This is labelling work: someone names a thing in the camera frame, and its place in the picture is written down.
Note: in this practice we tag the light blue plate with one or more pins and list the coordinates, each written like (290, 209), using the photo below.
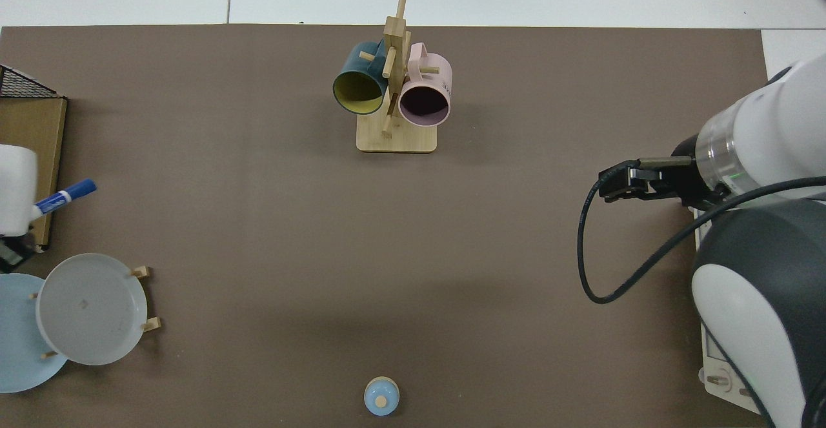
(19, 344)

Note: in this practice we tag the blue and white marker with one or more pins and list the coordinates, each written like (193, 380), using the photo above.
(74, 192)

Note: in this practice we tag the brown table cloth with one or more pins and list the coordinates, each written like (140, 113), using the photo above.
(387, 254)

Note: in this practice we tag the pink cup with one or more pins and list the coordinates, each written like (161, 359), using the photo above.
(431, 76)

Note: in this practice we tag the pale toaster oven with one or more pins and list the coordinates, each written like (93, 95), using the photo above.
(723, 376)

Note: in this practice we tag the wooden plate rack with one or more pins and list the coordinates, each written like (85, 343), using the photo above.
(151, 325)

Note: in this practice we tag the teal cup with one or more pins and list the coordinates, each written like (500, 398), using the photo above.
(358, 63)

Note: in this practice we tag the wooden cup stand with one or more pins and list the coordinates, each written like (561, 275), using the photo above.
(395, 141)

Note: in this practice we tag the grey plate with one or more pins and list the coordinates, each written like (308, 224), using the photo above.
(90, 308)

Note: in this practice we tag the small blue round knob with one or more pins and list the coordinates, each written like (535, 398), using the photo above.
(381, 397)

